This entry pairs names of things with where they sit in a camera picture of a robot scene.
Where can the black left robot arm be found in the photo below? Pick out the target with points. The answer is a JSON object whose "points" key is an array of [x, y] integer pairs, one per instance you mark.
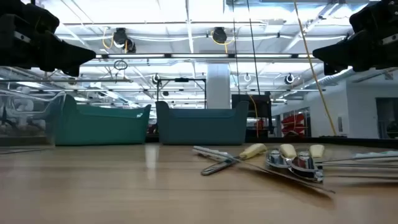
{"points": [[4, 57]]}

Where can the grey horizontal pipe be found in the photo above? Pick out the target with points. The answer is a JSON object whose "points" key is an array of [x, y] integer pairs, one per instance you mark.
{"points": [[62, 80]]}

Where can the long ceiling light bar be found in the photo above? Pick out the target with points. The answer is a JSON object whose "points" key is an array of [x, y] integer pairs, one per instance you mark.
{"points": [[264, 56]]}

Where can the red storage rack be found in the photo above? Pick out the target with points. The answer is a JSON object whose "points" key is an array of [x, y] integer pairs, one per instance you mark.
{"points": [[293, 121]]}

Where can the teal green plastic bin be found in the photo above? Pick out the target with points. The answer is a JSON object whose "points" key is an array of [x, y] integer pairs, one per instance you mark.
{"points": [[105, 130]]}

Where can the black equipment cabinet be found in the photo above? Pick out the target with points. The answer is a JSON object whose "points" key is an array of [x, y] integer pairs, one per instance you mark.
{"points": [[264, 105]]}

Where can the dark doorway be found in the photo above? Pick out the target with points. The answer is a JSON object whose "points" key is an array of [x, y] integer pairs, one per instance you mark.
{"points": [[385, 115]]}

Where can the clear plastic bin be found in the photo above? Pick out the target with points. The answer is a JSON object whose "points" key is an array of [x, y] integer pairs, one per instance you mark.
{"points": [[28, 124]]}

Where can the white building column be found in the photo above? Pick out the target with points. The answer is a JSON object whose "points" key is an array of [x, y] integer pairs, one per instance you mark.
{"points": [[217, 85]]}

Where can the dark blue plastic bin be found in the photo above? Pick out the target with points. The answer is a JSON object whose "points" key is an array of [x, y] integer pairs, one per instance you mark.
{"points": [[202, 127]]}

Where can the silver ventilation duct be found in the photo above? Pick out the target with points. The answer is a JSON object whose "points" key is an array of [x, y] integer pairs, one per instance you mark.
{"points": [[329, 81]]}

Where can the grey wall box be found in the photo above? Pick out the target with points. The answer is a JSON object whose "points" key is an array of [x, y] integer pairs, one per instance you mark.
{"points": [[340, 124]]}

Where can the black aluminium table frame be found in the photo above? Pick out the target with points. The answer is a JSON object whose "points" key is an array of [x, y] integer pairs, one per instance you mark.
{"points": [[357, 142]]}

